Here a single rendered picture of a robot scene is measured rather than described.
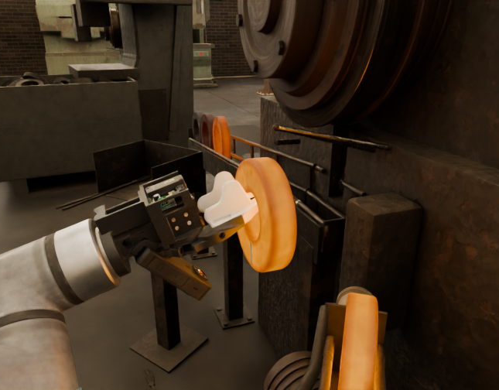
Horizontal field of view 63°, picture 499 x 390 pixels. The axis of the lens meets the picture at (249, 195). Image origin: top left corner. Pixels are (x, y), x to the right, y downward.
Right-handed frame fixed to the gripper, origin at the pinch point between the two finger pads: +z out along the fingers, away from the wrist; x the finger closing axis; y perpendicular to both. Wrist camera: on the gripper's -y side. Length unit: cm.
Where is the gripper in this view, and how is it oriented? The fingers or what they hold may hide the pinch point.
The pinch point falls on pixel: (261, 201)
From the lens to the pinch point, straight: 54.7
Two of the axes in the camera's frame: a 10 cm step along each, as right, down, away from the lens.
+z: 9.0, -3.8, 1.9
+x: -3.3, -3.6, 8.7
